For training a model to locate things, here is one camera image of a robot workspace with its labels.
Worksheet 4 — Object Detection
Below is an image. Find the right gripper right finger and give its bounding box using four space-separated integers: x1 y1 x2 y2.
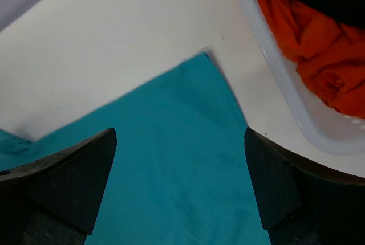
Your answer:
244 128 364 244

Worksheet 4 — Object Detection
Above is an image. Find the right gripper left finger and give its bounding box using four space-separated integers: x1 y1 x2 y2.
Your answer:
1 128 117 244

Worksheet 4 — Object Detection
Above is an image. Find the teal t shirt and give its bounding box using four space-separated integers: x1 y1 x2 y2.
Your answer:
1 53 270 244

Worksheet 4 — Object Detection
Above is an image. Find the white plastic basket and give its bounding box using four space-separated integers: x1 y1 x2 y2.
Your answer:
237 0 364 177

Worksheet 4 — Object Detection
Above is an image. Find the orange t shirt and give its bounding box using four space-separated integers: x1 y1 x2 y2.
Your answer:
257 0 364 119

